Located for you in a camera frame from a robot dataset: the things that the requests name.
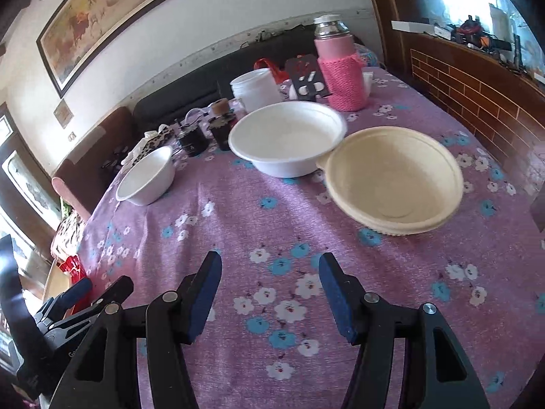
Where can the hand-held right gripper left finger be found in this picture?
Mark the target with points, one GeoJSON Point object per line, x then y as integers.
{"type": "Point", "coordinates": [204, 298]}

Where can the leopard print cloth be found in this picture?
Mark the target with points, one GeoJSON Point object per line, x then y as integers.
{"type": "Point", "coordinates": [155, 138]}

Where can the patterned seat cushion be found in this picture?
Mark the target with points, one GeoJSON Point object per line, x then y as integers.
{"type": "Point", "coordinates": [68, 234]}

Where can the brown upholstered chair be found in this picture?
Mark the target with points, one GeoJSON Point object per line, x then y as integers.
{"type": "Point", "coordinates": [93, 149]}

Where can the glass panel door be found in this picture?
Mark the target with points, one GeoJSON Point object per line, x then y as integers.
{"type": "Point", "coordinates": [25, 187]}

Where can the cream plastic bowl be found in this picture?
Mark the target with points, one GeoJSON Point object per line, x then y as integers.
{"type": "Point", "coordinates": [391, 170]}
{"type": "Point", "coordinates": [391, 230]}

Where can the dark bottle with cork cap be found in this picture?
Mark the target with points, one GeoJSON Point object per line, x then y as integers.
{"type": "Point", "coordinates": [223, 134]}

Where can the red plastic object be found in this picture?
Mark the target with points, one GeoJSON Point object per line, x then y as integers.
{"type": "Point", "coordinates": [276, 72]}

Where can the framed wall painting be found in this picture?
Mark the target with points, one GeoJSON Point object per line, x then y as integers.
{"type": "Point", "coordinates": [110, 12]}

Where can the small wall plaque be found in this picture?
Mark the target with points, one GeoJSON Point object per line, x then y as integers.
{"type": "Point", "coordinates": [63, 114]}

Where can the pink knit-covered thermos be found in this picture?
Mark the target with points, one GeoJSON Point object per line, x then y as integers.
{"type": "Point", "coordinates": [340, 76]}

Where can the wooden partition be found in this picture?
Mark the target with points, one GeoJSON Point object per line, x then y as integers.
{"type": "Point", "coordinates": [477, 93]}

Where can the white paper bowl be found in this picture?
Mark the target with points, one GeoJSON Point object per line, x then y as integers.
{"type": "Point", "coordinates": [147, 179]}
{"type": "Point", "coordinates": [281, 136]}

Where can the small black box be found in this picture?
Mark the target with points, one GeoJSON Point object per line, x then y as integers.
{"type": "Point", "coordinates": [191, 140]}

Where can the black sofa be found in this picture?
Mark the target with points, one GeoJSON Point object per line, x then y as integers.
{"type": "Point", "coordinates": [179, 93]}

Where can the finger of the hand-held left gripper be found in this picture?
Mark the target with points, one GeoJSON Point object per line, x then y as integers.
{"type": "Point", "coordinates": [76, 292]}
{"type": "Point", "coordinates": [115, 289]}

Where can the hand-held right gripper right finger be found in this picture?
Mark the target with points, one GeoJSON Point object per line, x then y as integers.
{"type": "Point", "coordinates": [336, 298]}

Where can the white plastic jar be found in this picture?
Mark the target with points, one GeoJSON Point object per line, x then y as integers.
{"type": "Point", "coordinates": [255, 89]}

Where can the purple floral tablecloth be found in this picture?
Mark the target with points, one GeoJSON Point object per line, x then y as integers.
{"type": "Point", "coordinates": [255, 204]}

